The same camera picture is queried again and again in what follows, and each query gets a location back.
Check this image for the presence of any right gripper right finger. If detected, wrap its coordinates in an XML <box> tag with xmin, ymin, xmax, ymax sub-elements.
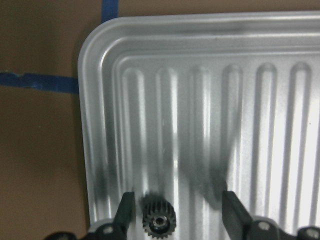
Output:
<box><xmin>221</xmin><ymin>190</ymin><xmax>253</xmax><ymax>238</ymax></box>

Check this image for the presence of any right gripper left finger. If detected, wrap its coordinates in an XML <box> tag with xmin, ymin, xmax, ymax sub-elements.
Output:
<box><xmin>113</xmin><ymin>191</ymin><xmax>136</xmax><ymax>233</ymax></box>

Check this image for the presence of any silver ribbed metal tray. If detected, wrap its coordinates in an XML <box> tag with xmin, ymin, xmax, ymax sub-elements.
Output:
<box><xmin>78</xmin><ymin>11</ymin><xmax>320</xmax><ymax>240</ymax></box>

